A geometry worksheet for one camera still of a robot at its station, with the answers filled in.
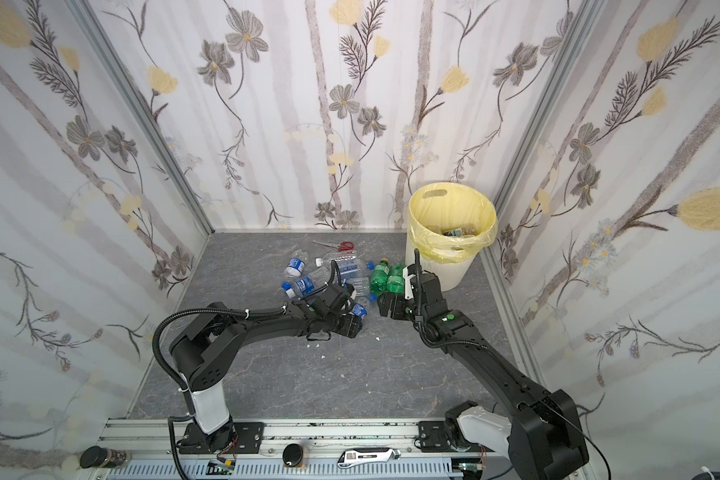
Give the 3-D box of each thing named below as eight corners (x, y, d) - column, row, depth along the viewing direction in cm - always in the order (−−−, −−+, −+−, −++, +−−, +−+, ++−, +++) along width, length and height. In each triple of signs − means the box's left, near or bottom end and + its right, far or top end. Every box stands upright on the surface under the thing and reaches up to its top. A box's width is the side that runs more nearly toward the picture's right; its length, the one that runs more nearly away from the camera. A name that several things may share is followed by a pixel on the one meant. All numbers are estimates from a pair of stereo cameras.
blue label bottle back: (286, 275, 108) (284, 268, 104) (296, 255, 114) (294, 248, 110) (300, 278, 107) (298, 271, 104) (309, 257, 113) (307, 250, 110)
